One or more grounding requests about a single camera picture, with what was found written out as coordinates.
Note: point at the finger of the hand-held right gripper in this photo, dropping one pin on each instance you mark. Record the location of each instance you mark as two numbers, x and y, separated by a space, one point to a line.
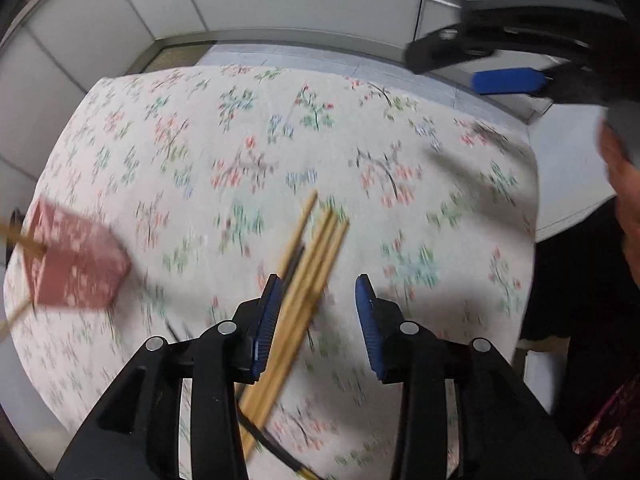
505 81
440 47

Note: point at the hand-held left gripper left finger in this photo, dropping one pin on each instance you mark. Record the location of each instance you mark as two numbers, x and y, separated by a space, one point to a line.
265 325

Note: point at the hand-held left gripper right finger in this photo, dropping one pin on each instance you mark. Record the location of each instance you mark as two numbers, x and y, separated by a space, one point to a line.
372 330

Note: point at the light bamboo chopstick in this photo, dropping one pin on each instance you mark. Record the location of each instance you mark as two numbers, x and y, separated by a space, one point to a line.
15 317
300 230
310 260
332 260
321 260
25 242

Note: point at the pink perforated utensil holder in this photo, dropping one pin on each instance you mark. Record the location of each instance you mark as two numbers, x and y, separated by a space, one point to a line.
75 260

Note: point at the person's right hand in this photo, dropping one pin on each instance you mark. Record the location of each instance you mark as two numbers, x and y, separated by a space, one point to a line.
627 195

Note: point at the floral tablecloth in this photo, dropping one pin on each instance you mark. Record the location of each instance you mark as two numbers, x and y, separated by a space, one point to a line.
310 150

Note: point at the person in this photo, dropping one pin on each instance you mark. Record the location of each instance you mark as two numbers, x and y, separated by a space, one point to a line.
575 285

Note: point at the red patterned fabric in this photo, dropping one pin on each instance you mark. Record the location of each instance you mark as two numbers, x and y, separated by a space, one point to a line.
610 420

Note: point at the brown floor mat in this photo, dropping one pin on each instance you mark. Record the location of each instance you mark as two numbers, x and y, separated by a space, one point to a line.
170 57

